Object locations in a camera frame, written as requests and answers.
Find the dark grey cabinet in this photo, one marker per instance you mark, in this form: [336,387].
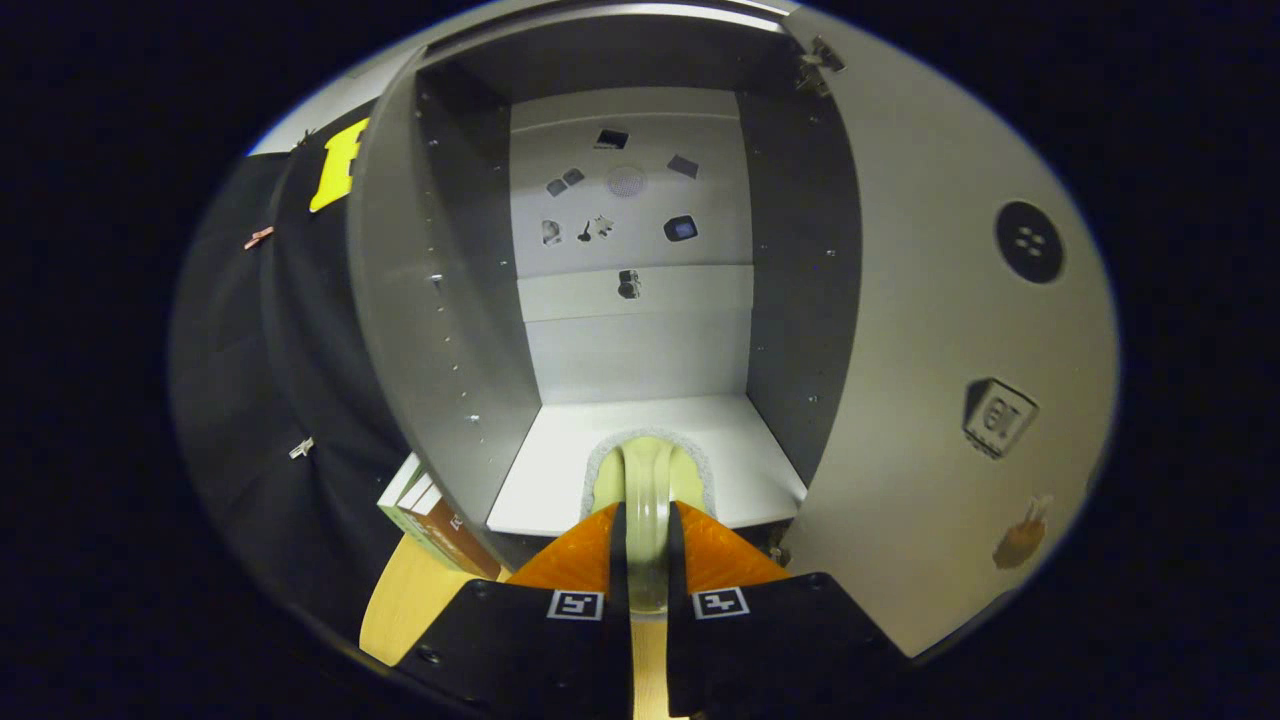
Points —
[640,340]

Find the silver cloth clip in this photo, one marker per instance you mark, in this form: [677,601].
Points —
[300,448]

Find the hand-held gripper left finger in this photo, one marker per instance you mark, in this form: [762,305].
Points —
[618,560]

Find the pale green cup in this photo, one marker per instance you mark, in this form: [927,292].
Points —
[648,500]

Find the brown book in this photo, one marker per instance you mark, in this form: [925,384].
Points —
[455,545]

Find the beige cabinet door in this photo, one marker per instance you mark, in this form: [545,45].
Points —
[920,300]

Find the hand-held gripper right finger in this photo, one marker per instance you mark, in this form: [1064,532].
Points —
[676,640]

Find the black backdrop cloth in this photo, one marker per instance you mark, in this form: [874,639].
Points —
[230,380]

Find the red cloth clip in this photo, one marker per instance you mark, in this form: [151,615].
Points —
[258,238]

